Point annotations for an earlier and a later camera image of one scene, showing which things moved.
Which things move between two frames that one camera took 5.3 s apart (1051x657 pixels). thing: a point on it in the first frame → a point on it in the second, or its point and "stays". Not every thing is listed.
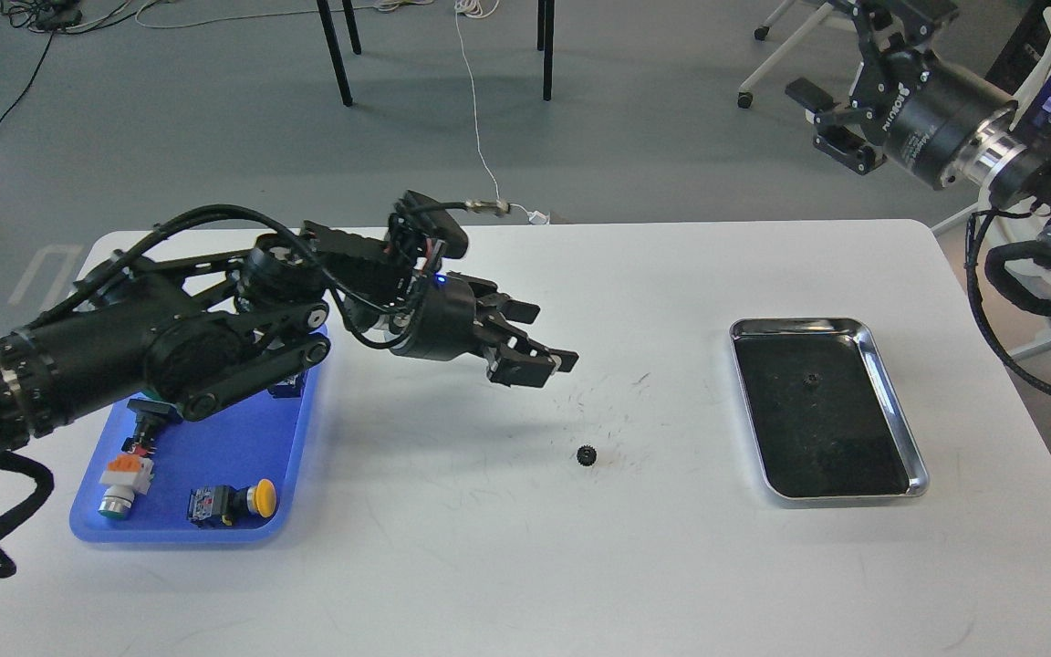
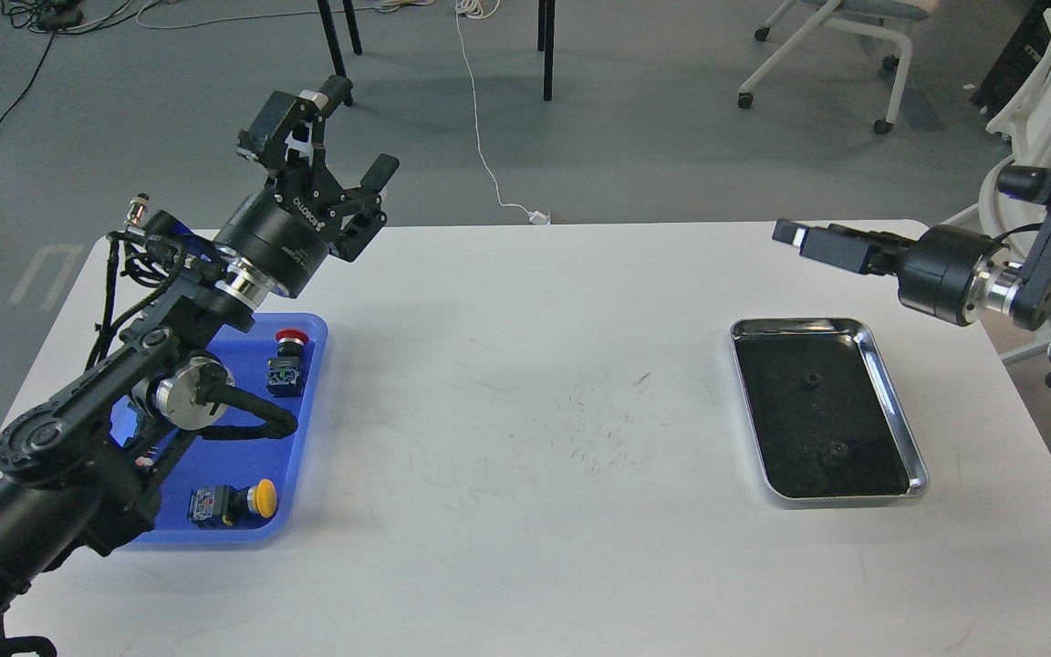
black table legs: x=546 y=25 stays
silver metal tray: x=824 y=419 stays
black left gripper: x=445 y=325 → x=285 y=233
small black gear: x=587 y=454 → x=837 y=451
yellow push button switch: x=225 y=505 stays
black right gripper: x=931 y=109 → x=936 y=272
